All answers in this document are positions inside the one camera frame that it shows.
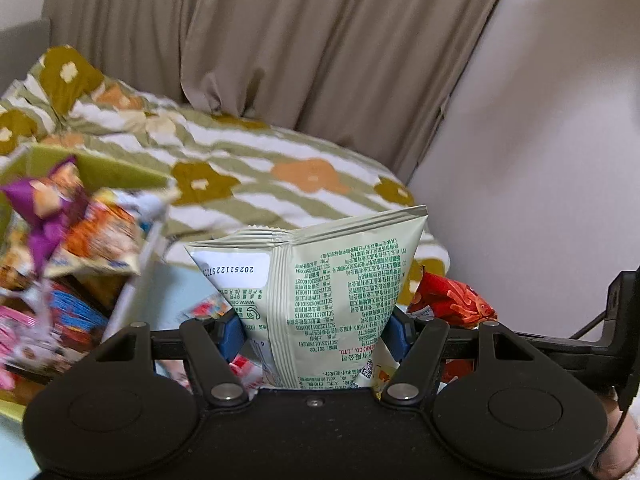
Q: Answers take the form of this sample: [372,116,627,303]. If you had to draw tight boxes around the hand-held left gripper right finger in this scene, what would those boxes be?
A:
[374,307,536,403]

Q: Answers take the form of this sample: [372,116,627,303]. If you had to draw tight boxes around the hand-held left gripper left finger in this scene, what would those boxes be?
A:
[97,312,251,408]

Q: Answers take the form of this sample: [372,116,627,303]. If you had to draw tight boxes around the pale green snack packet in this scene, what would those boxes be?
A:
[185,205,430,392]

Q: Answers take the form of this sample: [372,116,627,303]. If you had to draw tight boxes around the yellow-green cardboard box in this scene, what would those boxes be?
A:
[0,144,182,423]

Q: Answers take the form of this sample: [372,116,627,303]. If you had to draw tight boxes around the blue red snack packet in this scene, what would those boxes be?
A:
[49,284,109,347]

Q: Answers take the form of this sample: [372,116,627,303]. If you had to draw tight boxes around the white orange sticks snack packet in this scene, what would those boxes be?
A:
[54,187,167,277]

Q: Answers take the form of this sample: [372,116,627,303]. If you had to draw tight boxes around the bright pink snack packet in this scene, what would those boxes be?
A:
[0,304,52,392]

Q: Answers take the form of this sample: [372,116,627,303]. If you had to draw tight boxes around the purple snack packet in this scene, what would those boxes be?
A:
[1,156,87,277]

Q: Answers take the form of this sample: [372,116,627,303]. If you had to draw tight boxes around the person's right forearm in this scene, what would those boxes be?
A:
[600,395,640,480]

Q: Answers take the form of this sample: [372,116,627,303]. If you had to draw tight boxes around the red white snack packet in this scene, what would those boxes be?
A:
[189,294,264,392]

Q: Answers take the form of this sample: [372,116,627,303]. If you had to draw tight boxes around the white green cartoon snack packet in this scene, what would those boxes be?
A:
[359,354,402,402]

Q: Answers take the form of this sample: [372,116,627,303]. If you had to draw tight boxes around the light blue daisy tablecloth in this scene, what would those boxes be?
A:
[0,259,228,480]

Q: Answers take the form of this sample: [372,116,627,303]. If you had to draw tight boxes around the green floral blanket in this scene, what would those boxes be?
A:
[0,45,452,302]

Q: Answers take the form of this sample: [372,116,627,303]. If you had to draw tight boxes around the beige curtain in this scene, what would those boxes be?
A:
[42,0,517,182]

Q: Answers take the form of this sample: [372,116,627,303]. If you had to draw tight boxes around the grey headboard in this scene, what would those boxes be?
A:
[0,17,52,97]

